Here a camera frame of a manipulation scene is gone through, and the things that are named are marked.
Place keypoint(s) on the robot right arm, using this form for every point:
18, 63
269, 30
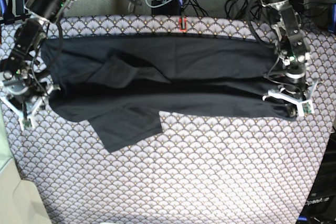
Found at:
28, 40

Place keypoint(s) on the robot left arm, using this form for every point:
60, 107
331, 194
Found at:
291, 47

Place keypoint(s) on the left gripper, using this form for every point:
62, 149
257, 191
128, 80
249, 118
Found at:
293, 88

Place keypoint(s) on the blue clamp right edge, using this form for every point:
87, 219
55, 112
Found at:
332, 19

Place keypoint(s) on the blue clamp left edge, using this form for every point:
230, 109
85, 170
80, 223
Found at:
7, 13

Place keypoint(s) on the blue clamp edge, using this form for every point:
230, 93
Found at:
332, 19
7, 13

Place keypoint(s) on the black OpenArm case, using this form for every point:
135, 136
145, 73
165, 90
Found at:
320, 205

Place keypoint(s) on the fan patterned tablecloth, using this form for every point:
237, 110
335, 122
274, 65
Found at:
198, 170

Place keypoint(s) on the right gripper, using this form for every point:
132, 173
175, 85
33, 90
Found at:
25, 101

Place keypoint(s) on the orange table clamp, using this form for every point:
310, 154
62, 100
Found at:
182, 24

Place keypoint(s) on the dark grey T-shirt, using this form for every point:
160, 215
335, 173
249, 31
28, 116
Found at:
121, 84

